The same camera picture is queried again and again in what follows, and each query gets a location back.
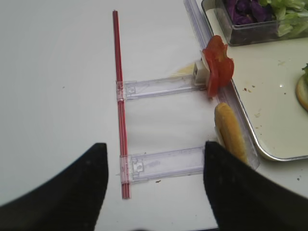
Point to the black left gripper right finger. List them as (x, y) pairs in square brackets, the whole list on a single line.
[(243, 200)]

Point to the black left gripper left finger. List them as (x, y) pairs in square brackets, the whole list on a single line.
[(70, 201)]

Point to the clear upper left holder rail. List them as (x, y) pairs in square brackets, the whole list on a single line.
[(131, 90)]

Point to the white tomato stand block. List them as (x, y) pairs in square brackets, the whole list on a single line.
[(201, 73)]

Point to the bottom bun on tray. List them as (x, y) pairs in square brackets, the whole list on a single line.
[(301, 89)]

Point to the metal serving tray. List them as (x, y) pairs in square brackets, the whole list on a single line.
[(265, 76)]

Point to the purple cabbage shreds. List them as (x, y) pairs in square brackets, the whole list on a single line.
[(244, 12)]

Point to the red tomato slices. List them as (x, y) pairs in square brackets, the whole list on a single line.
[(220, 65)]

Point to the clear holder rail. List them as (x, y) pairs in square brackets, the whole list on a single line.
[(137, 168), (131, 90)]

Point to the cheese slice on table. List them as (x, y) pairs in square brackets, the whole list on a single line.
[(188, 70)]

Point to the green lettuce shreds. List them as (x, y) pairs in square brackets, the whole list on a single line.
[(291, 17)]

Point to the clear lower left holder rail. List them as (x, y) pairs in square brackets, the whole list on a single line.
[(137, 168)]

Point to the clear plastic salad container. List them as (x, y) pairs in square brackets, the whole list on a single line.
[(245, 34)]

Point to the red left rail strip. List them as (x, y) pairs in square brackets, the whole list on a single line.
[(120, 103)]

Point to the bun half on left stand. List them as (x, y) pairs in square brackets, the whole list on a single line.
[(230, 131)]

